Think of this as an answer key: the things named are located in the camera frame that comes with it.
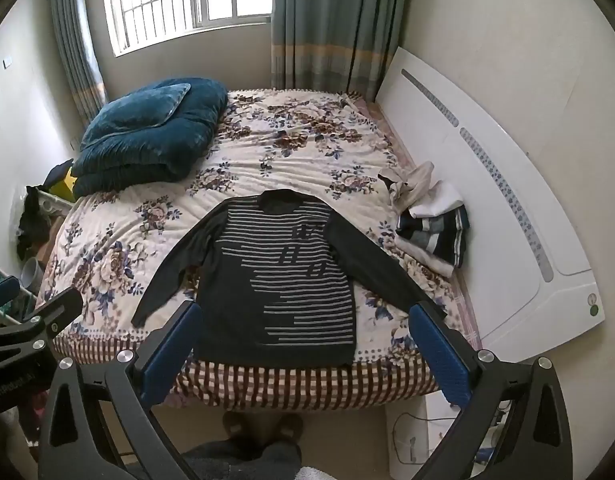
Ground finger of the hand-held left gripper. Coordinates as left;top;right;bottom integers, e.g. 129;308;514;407
0;287;84;361
0;276;21;314

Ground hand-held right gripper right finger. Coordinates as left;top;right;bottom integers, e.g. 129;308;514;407
409;301;574;480

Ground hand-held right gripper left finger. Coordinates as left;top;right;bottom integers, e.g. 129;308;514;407
37;301;203;480

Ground dark striped sweater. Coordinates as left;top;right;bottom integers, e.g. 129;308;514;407
131;189;448;368

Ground pile of dark clothes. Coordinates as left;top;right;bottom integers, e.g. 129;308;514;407
14;185;54;262

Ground green plastic crate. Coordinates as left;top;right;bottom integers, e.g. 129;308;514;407
0;257;38;322

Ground yellow bag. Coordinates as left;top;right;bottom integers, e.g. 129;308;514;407
50;165;79;199

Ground folded striped garment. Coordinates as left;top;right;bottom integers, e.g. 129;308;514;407
395;207;471;277

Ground person's legs and slippers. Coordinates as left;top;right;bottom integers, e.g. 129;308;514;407
180;411;306;480

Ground white crumpled garment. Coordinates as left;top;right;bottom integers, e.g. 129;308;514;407
378;161;465;222

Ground white bed headboard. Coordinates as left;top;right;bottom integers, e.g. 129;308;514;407
375;46;605;363

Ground teal folded quilt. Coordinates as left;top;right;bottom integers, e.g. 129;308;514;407
70;77;229;199

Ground teal pillow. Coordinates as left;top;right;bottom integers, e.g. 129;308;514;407
94;81;192;132

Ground floral bed blanket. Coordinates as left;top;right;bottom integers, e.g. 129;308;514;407
34;89;483;410

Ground teal striped curtain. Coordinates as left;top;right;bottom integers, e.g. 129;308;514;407
50;0;108;121
270;0;405;102

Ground window with metal bars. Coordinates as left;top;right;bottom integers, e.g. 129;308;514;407
101;0;275;57

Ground black cable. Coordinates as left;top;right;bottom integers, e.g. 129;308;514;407
391;412;455;463

